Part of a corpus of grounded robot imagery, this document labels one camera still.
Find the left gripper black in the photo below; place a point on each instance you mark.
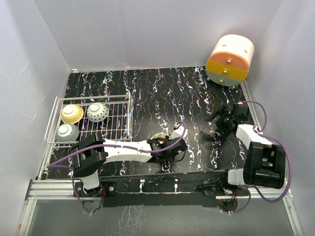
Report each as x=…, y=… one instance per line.
x=167, y=139

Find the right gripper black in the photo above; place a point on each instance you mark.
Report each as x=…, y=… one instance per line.
x=219, y=111

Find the orange flower bowl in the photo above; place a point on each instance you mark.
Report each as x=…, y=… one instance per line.
x=160, y=136

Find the blue patterned bowl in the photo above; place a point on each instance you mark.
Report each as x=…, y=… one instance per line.
x=97, y=112

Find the yellow teal patterned bowl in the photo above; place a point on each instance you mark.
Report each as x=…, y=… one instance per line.
x=72, y=114

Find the grey bowl red rim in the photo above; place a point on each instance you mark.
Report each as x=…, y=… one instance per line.
x=67, y=133

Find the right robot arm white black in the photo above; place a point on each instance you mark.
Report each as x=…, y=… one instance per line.
x=265, y=162

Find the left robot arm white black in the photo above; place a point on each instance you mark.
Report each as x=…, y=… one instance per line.
x=92, y=152

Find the round pastel drawer cabinet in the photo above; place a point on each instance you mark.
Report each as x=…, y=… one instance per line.
x=229, y=63

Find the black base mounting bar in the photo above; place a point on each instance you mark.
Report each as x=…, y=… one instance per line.
x=110, y=197

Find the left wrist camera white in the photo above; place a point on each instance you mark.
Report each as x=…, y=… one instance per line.
x=178, y=131

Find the white wire dish rack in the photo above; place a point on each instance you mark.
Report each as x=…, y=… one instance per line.
x=117, y=126

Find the aluminium frame rail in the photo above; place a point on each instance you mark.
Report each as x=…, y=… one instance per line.
x=59, y=189

